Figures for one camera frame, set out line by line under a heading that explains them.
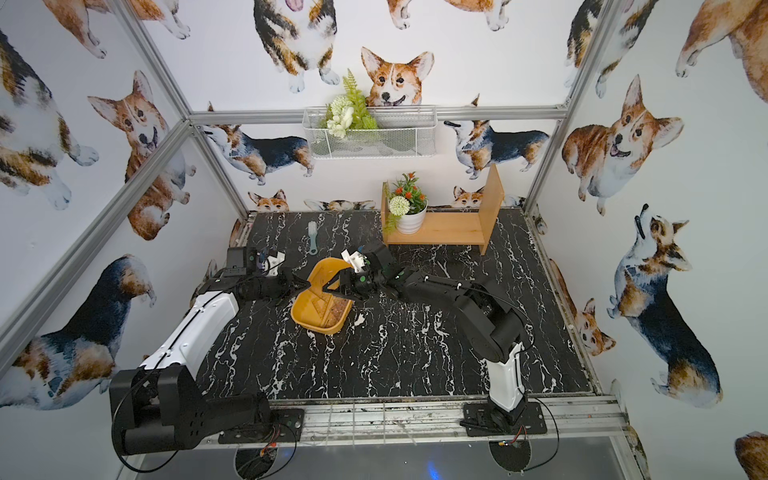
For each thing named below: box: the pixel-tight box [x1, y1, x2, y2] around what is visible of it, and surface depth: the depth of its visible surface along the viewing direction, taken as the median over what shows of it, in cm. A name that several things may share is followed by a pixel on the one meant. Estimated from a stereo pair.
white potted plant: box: [384, 171, 428, 235], surface depth 98 cm
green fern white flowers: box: [320, 68, 379, 139], surface depth 82 cm
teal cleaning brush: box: [308, 220, 318, 256], surface depth 116 cm
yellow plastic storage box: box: [291, 258, 354, 335], surface depth 94 cm
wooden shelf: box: [381, 164, 505, 256], surface depth 107 cm
